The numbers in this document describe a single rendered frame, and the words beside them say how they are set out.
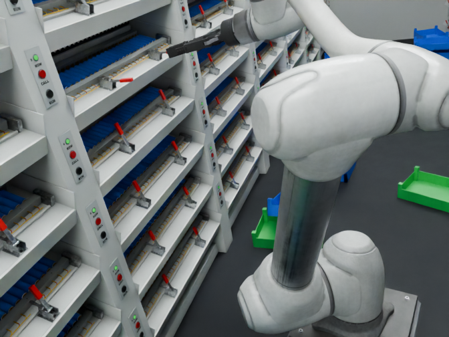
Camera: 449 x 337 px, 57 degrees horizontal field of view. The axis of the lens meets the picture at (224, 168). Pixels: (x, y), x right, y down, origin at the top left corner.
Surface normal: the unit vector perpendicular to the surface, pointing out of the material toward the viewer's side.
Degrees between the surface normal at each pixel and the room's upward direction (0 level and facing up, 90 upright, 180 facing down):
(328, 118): 80
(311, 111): 66
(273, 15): 98
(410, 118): 109
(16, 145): 19
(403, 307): 4
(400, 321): 4
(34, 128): 90
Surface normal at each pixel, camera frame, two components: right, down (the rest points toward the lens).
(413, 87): 0.12, 0.07
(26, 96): -0.33, 0.50
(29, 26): 0.93, 0.03
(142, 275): 0.14, -0.81
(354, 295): 0.21, 0.29
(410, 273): -0.16, -0.87
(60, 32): 0.93, 0.31
